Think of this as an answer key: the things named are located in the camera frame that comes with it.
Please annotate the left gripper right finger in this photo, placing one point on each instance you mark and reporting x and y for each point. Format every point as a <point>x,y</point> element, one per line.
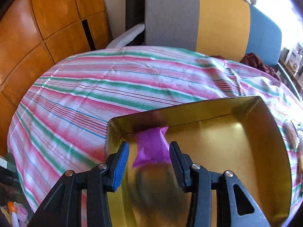
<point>235,205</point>

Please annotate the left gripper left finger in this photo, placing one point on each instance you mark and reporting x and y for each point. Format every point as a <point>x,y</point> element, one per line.
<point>62,205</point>

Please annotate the purple snack packet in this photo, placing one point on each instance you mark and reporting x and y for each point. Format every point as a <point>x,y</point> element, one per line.
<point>152,147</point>

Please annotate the gold metal tin box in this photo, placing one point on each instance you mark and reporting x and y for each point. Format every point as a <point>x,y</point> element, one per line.
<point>236,134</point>

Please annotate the striped bed sheet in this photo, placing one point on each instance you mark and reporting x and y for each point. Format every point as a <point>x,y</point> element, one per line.
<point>61,122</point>

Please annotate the dark red cloth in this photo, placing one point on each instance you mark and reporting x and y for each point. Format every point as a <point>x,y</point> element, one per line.
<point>254,61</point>

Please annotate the white product box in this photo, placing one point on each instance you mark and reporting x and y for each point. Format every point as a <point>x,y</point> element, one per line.
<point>293,60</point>

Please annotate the wooden wardrobe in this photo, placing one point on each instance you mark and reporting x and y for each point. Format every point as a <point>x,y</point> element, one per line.
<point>37,34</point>

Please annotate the grey yellow blue sofa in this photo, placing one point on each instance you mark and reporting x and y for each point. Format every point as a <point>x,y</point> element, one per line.
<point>227,28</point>

